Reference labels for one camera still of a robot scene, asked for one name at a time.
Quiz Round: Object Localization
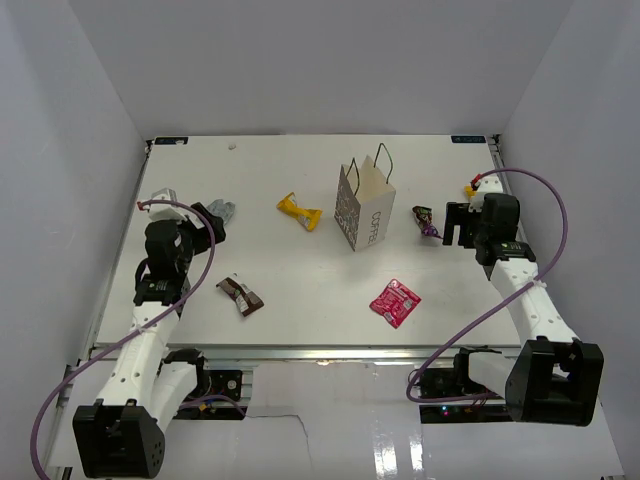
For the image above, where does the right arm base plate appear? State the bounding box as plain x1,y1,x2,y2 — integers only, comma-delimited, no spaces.
418,368,512,425

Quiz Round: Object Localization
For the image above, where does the blue table label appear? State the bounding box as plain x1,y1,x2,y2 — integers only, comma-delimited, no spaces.
154,136,189,146
451,135,486,144

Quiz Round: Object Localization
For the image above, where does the paper coffee bag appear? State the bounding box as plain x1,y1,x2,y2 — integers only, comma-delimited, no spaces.
334,142,396,252

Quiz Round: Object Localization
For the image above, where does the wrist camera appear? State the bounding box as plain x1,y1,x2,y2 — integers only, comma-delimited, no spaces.
467,174,504,212
148,187,186,222

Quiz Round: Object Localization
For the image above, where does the silver snack packet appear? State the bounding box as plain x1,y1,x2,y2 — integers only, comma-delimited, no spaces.
207,198,236,225

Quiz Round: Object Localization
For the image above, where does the small yellow snack packet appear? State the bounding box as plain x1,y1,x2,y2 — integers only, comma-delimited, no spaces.
464,185,476,198

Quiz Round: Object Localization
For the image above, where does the left blue table label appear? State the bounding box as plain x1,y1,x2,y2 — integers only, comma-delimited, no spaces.
154,136,189,146

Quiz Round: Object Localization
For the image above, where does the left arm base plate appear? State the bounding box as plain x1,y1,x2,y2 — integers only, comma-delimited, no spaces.
204,370,243,402

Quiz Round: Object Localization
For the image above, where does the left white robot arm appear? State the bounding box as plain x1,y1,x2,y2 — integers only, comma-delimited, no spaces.
72,198,226,479

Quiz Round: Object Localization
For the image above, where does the purple snack packet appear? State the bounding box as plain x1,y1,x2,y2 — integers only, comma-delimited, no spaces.
412,206,441,239

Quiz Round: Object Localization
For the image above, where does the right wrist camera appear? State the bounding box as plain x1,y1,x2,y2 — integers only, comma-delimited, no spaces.
467,174,504,212

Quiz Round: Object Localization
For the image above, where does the red snack packet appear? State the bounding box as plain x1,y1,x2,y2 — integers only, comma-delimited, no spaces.
369,279,421,329

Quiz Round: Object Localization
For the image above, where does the right blue table label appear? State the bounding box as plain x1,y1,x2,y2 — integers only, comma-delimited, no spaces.
451,135,486,144

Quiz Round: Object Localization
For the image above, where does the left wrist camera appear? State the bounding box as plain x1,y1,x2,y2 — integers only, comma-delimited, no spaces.
148,187,186,222

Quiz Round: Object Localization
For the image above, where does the brown snack packet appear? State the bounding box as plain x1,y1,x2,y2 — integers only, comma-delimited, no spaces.
216,275,264,318

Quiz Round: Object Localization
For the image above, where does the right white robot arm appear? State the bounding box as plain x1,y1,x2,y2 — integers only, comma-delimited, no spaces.
443,193,604,427

